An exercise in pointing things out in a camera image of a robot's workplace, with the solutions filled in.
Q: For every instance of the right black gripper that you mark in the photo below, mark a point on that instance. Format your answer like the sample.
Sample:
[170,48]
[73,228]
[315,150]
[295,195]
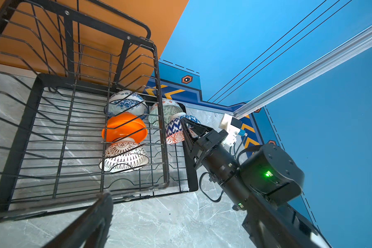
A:
[203,146]

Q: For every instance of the plain orange bowl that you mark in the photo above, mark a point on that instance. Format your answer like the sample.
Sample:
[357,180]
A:
[125,125]

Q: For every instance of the blue floral bowl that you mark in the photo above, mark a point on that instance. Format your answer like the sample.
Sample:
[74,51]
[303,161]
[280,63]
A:
[126,101]

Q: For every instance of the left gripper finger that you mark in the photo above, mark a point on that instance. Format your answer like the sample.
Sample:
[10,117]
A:
[90,230]

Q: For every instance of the red orange patterned bowl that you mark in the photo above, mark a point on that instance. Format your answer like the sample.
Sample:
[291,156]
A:
[174,130]

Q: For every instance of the white brown striped bowl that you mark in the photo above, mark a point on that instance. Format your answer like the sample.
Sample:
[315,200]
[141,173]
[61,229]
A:
[124,156]

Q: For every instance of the black wire dish rack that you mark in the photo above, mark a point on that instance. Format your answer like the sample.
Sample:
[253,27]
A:
[60,61]

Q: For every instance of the green patterned bowl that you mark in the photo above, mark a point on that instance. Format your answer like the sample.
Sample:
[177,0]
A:
[170,108]

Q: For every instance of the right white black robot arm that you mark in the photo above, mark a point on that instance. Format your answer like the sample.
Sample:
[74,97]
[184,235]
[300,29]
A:
[262,186]

